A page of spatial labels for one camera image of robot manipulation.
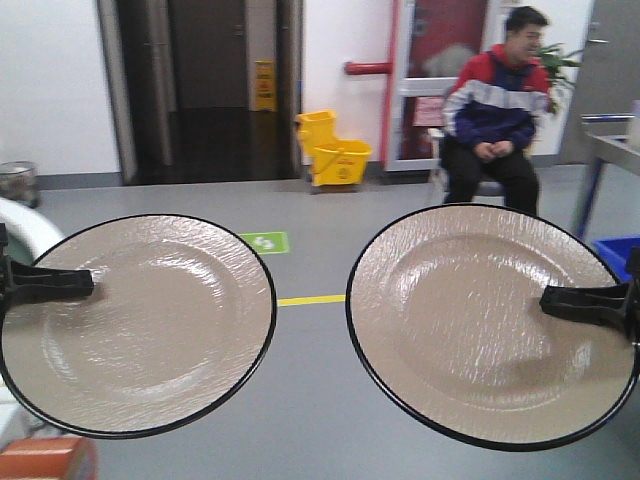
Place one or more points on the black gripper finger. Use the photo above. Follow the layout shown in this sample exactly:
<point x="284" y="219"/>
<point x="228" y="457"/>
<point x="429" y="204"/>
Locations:
<point x="613" y="306"/>
<point x="26" y="284"/>

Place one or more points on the beige plate black rim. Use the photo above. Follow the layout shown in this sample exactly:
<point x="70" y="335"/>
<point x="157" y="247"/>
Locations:
<point x="182" y="313"/>
<point x="443" y="309"/>

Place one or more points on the blue crate lower right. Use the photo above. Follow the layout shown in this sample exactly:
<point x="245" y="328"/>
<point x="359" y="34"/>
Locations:
<point x="615" y="252"/>

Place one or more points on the seated man red blue jacket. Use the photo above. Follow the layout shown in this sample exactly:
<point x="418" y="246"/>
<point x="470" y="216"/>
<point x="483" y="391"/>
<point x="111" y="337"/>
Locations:
<point x="491" y="116"/>

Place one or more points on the yellow mop bucket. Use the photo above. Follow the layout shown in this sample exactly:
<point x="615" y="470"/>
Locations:
<point x="335" y="161"/>

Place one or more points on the wire mesh waste basket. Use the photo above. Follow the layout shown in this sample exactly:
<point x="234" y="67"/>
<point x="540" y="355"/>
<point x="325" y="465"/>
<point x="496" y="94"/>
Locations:
<point x="19" y="183"/>

